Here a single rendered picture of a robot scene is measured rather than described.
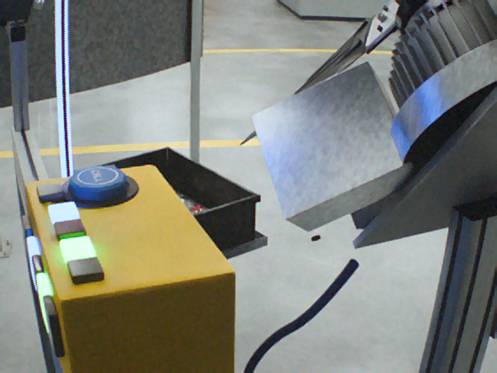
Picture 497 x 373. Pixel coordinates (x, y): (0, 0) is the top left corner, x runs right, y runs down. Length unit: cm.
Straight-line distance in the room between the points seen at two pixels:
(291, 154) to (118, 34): 188
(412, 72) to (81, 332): 47
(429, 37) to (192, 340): 42
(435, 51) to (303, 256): 194
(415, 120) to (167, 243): 35
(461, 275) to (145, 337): 56
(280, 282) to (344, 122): 168
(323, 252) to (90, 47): 113
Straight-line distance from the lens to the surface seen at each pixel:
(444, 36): 70
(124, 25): 262
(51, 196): 46
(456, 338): 96
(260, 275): 246
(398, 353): 213
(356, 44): 89
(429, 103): 67
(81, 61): 255
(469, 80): 65
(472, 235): 85
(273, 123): 80
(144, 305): 37
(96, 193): 46
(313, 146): 78
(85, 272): 37
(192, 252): 40
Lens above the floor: 127
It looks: 24 degrees down
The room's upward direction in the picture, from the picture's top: 2 degrees clockwise
